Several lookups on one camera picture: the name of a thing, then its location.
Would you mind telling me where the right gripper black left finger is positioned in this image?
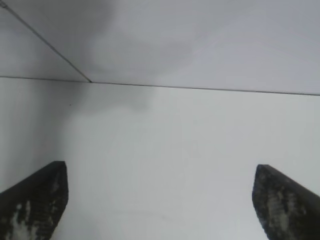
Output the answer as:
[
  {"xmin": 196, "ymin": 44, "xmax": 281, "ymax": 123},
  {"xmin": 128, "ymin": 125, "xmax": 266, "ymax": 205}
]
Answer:
[{"xmin": 0, "ymin": 160, "xmax": 69, "ymax": 240}]

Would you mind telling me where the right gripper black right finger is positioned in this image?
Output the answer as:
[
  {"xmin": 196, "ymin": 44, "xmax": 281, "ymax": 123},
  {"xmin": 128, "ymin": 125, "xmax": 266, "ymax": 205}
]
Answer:
[{"xmin": 251, "ymin": 164, "xmax": 320, "ymax": 240}]

